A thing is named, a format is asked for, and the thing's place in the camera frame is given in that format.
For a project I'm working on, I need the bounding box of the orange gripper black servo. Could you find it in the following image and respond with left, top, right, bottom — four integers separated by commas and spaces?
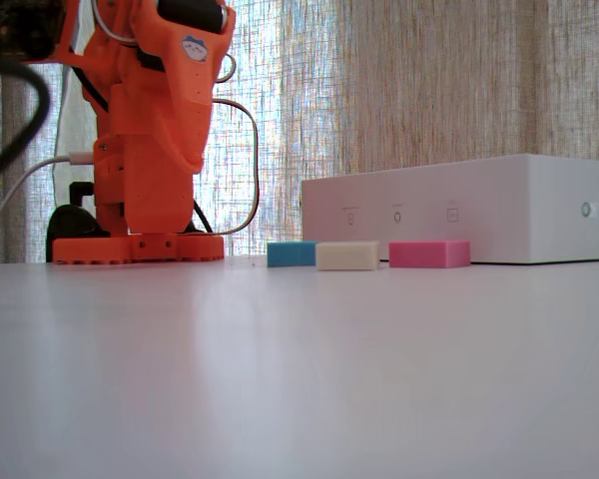
133, 0, 238, 175

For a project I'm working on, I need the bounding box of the orange robot base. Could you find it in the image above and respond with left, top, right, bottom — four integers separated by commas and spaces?
51, 83, 227, 266

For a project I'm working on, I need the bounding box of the blue foam cuboid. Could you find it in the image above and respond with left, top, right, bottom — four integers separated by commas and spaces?
267, 240, 321, 269

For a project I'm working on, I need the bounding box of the cream foam cuboid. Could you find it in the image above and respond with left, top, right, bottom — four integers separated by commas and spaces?
314, 239, 381, 272

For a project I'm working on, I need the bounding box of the pink foam cuboid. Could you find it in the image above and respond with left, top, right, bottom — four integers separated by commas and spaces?
387, 239, 472, 269

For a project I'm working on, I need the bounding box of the white cardboard box bin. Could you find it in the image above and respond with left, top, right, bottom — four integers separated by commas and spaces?
300, 153, 599, 266

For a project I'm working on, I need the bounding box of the black table clamp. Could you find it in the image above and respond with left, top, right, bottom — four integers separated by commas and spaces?
45, 181, 112, 264

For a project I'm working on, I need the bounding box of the beige woven curtain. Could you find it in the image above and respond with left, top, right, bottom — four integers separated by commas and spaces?
0, 0, 599, 265

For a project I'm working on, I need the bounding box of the red white black servo cable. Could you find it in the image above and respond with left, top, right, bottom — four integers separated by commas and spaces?
199, 96, 261, 237
214, 51, 239, 84
91, 0, 142, 49

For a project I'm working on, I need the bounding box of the thin black cable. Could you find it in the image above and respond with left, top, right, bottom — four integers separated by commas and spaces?
71, 63, 110, 112

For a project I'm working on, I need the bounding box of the black power cable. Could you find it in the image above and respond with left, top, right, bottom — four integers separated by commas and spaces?
192, 198, 216, 236

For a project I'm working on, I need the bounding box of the white usb cable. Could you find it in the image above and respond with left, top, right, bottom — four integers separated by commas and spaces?
0, 151, 97, 264

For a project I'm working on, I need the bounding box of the thick black cable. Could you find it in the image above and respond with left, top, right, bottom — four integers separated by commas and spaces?
0, 58, 53, 192

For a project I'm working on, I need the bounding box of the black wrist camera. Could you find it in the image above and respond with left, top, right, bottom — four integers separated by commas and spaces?
0, 0, 67, 64

